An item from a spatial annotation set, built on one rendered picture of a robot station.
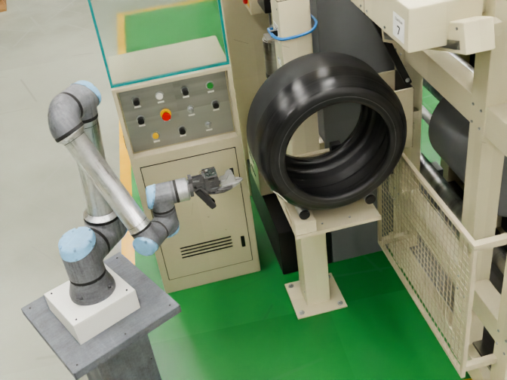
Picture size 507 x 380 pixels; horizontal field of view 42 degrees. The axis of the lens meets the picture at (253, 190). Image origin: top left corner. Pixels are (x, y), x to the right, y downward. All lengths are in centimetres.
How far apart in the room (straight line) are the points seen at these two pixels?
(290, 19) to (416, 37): 68
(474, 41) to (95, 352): 179
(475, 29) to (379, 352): 176
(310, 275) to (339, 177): 74
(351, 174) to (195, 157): 83
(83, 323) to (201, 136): 110
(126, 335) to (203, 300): 100
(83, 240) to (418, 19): 149
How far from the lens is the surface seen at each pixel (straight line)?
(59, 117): 243
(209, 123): 323
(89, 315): 275
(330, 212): 284
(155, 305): 286
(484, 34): 216
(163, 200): 256
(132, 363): 305
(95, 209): 275
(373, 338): 341
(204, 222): 350
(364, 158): 286
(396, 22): 223
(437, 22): 218
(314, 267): 339
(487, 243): 244
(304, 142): 294
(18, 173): 524
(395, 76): 308
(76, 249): 267
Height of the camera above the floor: 255
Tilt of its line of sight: 35 degrees down
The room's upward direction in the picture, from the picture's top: 8 degrees counter-clockwise
